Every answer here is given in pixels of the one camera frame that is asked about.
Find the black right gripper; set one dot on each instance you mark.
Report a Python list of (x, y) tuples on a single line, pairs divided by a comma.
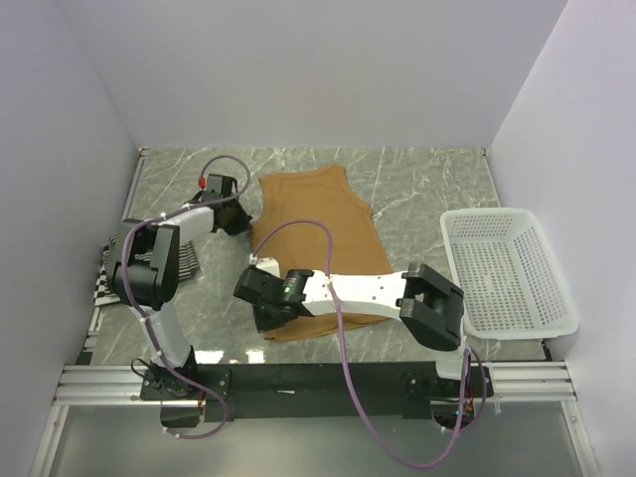
[(264, 325)]

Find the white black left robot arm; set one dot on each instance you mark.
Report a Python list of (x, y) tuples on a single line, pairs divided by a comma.
[(144, 274)]

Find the purple striped tank top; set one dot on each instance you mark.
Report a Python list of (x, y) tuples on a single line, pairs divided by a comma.
[(188, 262)]

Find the black white striped tank top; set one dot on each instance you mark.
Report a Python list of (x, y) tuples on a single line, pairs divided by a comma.
[(102, 296)]

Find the orange garment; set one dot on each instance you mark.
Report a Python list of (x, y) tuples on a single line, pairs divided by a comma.
[(325, 196)]

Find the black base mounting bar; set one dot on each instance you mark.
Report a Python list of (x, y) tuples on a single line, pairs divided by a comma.
[(411, 390)]

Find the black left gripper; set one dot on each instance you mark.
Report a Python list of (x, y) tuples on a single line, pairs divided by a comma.
[(242, 225)]

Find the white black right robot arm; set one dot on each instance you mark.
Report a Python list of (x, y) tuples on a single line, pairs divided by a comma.
[(430, 306)]

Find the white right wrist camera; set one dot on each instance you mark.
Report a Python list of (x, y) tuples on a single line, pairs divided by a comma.
[(267, 264)]

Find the white plastic laundry basket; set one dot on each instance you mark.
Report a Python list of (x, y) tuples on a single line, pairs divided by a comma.
[(513, 287)]

